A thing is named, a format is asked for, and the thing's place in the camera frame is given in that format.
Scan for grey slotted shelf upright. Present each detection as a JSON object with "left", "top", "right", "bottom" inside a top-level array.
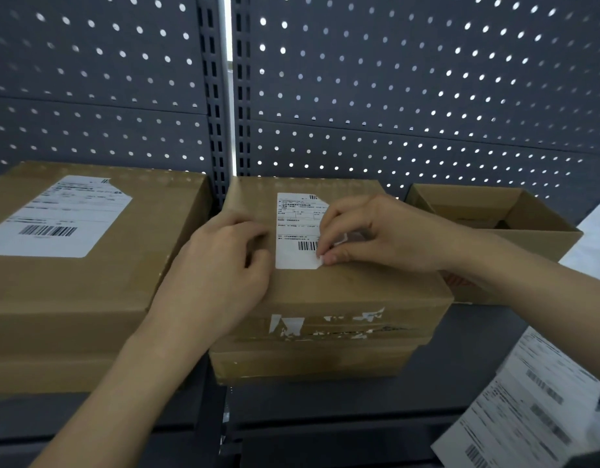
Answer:
[
  {"left": 231, "top": 0, "right": 253, "bottom": 178},
  {"left": 197, "top": 0, "right": 231, "bottom": 212}
]

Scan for grey pegboard panel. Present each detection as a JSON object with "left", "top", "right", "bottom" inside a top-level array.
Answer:
[
  {"left": 246, "top": 0, "right": 600, "bottom": 226},
  {"left": 0, "top": 0, "right": 214, "bottom": 177}
]

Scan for open brown cardboard box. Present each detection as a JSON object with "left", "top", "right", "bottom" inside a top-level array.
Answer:
[{"left": 406, "top": 183, "right": 584, "bottom": 306}]

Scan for large white shipping label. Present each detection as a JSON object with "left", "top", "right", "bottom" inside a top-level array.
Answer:
[{"left": 0, "top": 175, "right": 133, "bottom": 259}]

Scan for white printed label sheet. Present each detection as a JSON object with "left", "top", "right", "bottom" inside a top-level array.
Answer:
[
  {"left": 496, "top": 326, "right": 600, "bottom": 434},
  {"left": 430, "top": 375, "right": 600, "bottom": 468}
]

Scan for large brown cardboard box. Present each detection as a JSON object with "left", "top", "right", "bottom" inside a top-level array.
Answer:
[{"left": 0, "top": 161, "right": 214, "bottom": 396}]

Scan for small white shipping label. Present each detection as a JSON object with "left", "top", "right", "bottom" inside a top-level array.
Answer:
[{"left": 276, "top": 192, "right": 350, "bottom": 270}]

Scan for flat brown cardboard box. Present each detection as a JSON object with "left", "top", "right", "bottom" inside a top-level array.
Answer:
[{"left": 209, "top": 333, "right": 433, "bottom": 386}]

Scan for person's left forearm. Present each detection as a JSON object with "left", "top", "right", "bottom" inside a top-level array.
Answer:
[{"left": 31, "top": 309, "right": 218, "bottom": 468}]

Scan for person's left hand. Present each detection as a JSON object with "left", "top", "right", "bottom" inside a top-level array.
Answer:
[{"left": 149, "top": 212, "right": 276, "bottom": 347}]

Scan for grey metal shelf board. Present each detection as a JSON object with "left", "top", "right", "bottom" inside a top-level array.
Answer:
[
  {"left": 224, "top": 302, "right": 527, "bottom": 468},
  {"left": 0, "top": 356, "right": 228, "bottom": 468}
]

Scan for person's right hand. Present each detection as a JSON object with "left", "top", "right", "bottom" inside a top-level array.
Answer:
[{"left": 316, "top": 194, "right": 472, "bottom": 276}]

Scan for cardboard box with torn tape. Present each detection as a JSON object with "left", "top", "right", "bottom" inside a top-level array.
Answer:
[{"left": 222, "top": 176, "right": 455, "bottom": 343}]

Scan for person's right forearm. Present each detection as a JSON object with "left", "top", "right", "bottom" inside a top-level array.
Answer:
[{"left": 446, "top": 228, "right": 600, "bottom": 386}]

